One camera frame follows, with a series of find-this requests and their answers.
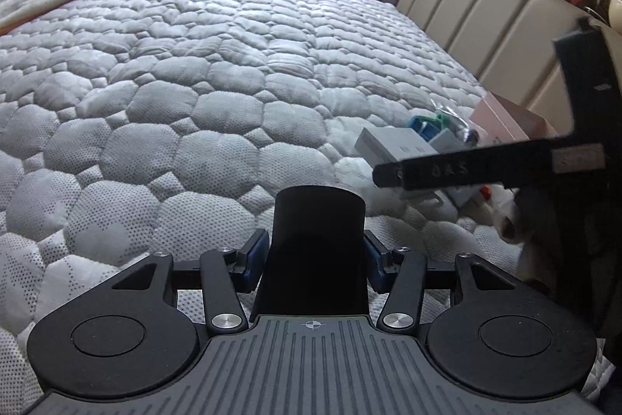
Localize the pale cardboard box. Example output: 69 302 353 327
469 93 559 142

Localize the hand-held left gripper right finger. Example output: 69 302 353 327
363 229 535 334

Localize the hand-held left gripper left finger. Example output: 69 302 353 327
97 229 269 334

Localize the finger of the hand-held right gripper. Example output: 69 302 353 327
373 139 556 193

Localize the grey quilted mattress pad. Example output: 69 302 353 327
0 0 559 399

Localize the blue item in plastic bag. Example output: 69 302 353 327
432 106 483 149

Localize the grey small box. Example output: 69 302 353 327
354 127 439 167

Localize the black curved case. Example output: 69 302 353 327
250 187 371 317

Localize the white round object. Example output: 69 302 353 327
606 0 622 33

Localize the beige padded headboard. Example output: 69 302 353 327
396 0 622 144

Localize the person's right hand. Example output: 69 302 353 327
491 186 535 245

